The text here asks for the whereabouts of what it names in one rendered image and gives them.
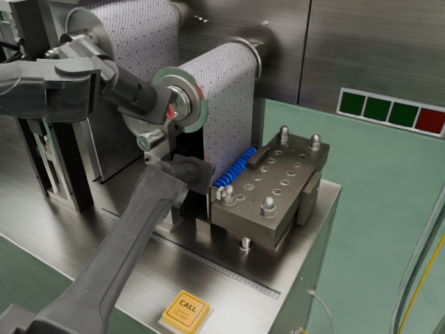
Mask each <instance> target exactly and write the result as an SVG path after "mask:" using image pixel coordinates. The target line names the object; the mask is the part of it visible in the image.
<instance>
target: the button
mask: <svg viewBox="0 0 445 334"><path fill-rule="evenodd" d="M208 312H209V304H208V303H207V302H204V301H203V300H200V299H199V298H197V297H195V296H193V295H191V294H190V293H188V292H186V291H184V290H182V291H181V292H180V293H179V294H178V295H177V297H176V298H175V299H174V301H173V302H172V303H171V304H170V305H169V307H168V308H167V309H166V311H165V312H164V313H163V314H162V318H163V321H164V322H165V323H167V324H168V325H171V326H172V327H174V328H175V329H177V330H178V331H181V332H182V333H184V334H194V332H195V331H196V329H197V328H198V326H199V325H200V324H201V322H202V321H203V319H204V318H205V316H206V315H207V314H208Z"/></svg>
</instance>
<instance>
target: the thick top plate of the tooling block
mask: <svg viewBox="0 0 445 334"><path fill-rule="evenodd" d="M279 132H280V131H279ZM279 132H278V133H277V134H276V136H274V138H272V139H271V141H269V143H268V144H267V145H266V147H269V153H268V154H267V155H266V156H265V158H264V159H263V160H262V161H261V162H260V163H259V164H258V165H257V166H256V167H255V169H254V170H253V169H251V168H247V167H245V169H243V171H242V172H241V173H240V174H239V175H238V176H237V177H236V178H235V179H234V180H233V182H232V183H231V184H230V186H232V187H233V188H234V192H235V194H236V204H235V205H233V206H231V207H227V206H224V205H223V204H222V203H221V200H219V199H216V200H215V201H214V202H213V203H212V204H211V216H212V223H213V224H215V225H218V226H219V227H222V228H225V229H227V230H229V231H232V232H234V233H236V234H239V235H241V236H243V237H246V238H248V239H250V240H253V241H256V242H257V243H260V244H262V245H265V246H267V247H269V248H271V249H272V248H274V246H275V244H276V243H277V241H278V239H279V238H280V236H281V234H282V233H283V232H284V230H285V228H286V226H287V225H288V223H289V222H290V220H291V218H292V217H293V215H294V214H295V212H296V210H297V209H298V207H299V204H300V200H301V192H302V190H303V188H304V187H305V186H306V184H307V182H308V181H309V179H310V178H311V176H312V175H313V173H314V171H317V172H321V170H322V168H323V167H324V165H325V164H326V161H327V158H328V152H329V149H330V144H327V143H323V142H322V143H321V149H320V150H318V151H314V150H310V149H309V148H308V145H309V141H310V139H307V138H304V137H300V136H297V135H292V134H290V136H289V138H290V140H289V141H288V142H281V141H279V140H278V139H277V138H278V134H279ZM268 196H270V197H272V198H273V199H274V201H275V206H276V210H275V211H276V215H275V217H274V218H271V219H266V218H263V217H262V216H261V215H260V210H261V205H262V204H263V200H264V199H265V198H266V197H268Z"/></svg>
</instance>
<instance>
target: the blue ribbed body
mask: <svg viewBox="0 0 445 334"><path fill-rule="evenodd" d="M255 151H257V148H254V147H250V148H249V149H248V150H247V151H246V152H245V153H244V154H243V155H242V156H241V157H240V158H239V159H238V160H237V161H236V162H235V163H234V164H233V165H232V166H231V167H230V168H229V170H227V171H226V172H225V173H224V174H223V175H222V176H221V177H220V179H218V180H217V182H215V183H214V184H213V186H215V187H218V188H220V187H221V186H223V187H225V186H228V185H230V184H231V183H232V182H233V180H234V179H235V178H236V177H237V176H238V175H239V174H240V173H241V172H242V171H243V169H245V167H246V161H247V160H248V159H249V158H250V157H251V156H252V155H253V153H255Z"/></svg>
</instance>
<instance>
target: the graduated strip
mask: <svg viewBox="0 0 445 334"><path fill-rule="evenodd" d="M98 213H100V214H102V215H104V216H106V217H108V218H110V219H112V220H114V221H116V222H117V221H118V220H119V219H120V217H121V216H120V215H117V214H116V213H113V212H112V211H109V210H108V209H105V208H102V209H100V210H99V211H98ZM150 238H151V239H153V240H155V241H157V242H159V243H162V244H163V245H166V246H167V247H169V248H171V249H173V250H175V251H177V252H180V253H181V254H184V255H185V256H188V257H190V258H192V259H194V260H196V261H198V262H200V263H202V264H204V265H206V266H208V267H210V268H212V269H214V270H217V271H219V272H221V273H223V274H225V275H227V276H229V277H231V278H233V279H235V280H237V281H239V282H241V283H243V284H245V285H247V286H249V287H251V288H253V289H255V290H257V291H259V292H261V293H263V294H265V295H267V296H269V297H271V298H274V299H276V300H278V299H279V297H280V295H281V292H279V291H277V290H275V289H273V288H270V287H269V286H267V285H265V284H263V283H261V282H258V281H256V280H254V279H252V278H250V277H248V276H246V275H243V274H241V273H239V272H237V271H235V270H233V269H231V268H229V267H227V266H225V265H223V264H221V263H219V262H216V261H214V260H212V259H210V258H208V257H206V256H204V255H202V254H199V253H198V252H195V251H194V250H191V249H189V248H187V247H185V246H183V245H181V244H179V243H177V242H174V241H172V240H170V239H168V238H166V237H164V236H162V235H159V234H157V233H155V232H152V234H151V235H150Z"/></svg>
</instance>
